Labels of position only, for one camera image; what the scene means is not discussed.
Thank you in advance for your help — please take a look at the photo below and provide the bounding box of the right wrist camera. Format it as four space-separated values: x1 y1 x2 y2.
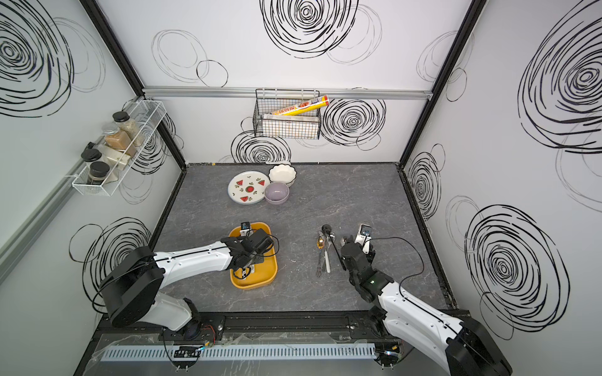
355 224 372 247

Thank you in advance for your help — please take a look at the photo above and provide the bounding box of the black wire basket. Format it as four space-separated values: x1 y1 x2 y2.
252 95 322 139

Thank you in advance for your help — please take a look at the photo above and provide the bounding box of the watermelon pattern plate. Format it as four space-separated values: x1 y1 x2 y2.
227 171 271 205

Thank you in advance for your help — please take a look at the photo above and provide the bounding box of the yellow storage box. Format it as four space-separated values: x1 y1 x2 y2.
230 222 278 290

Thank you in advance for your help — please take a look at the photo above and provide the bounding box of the front black lid jar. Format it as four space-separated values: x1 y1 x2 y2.
87 161 111 186

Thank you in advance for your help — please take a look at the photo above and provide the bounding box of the black long spoon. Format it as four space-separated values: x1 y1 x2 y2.
321 224 347 272

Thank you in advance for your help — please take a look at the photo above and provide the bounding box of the white cable duct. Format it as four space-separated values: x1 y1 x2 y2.
100 343 377 362

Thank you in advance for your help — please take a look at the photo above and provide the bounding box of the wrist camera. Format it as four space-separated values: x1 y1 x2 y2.
355 224 372 247
240 222 252 237

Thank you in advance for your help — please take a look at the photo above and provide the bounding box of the yellow foil roll box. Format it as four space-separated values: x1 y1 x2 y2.
272 96 330 116

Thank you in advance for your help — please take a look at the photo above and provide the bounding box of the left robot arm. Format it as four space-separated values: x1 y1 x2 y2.
99 230 278 340

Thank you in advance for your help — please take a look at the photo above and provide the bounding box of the purple bowl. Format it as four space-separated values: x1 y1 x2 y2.
264 182 290 205

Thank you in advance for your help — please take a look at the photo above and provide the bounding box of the spice jar black lid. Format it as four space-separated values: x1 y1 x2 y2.
112 111 144 146

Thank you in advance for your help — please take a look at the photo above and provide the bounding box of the brown spice jar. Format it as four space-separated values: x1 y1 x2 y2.
102 123 136 157

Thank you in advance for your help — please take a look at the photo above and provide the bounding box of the iridescent gold spoon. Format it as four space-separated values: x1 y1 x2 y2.
316 235 325 278

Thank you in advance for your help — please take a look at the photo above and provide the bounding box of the silver spoon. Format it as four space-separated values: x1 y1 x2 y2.
241 265 255 279

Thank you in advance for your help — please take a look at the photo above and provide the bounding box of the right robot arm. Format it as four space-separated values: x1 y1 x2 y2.
340 241 513 375

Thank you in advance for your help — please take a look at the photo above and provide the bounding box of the clear wall shelf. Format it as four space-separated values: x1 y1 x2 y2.
71 100 169 197

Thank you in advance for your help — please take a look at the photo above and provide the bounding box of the aluminium wall rail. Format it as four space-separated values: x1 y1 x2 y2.
143 86 433 100

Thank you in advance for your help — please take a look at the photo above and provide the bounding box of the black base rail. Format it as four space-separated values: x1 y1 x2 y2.
92 310 399 344

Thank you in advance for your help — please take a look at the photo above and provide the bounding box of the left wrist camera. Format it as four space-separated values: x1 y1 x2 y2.
240 222 252 237

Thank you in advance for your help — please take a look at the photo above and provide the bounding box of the white scalloped bowl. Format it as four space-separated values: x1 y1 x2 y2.
268 164 297 187

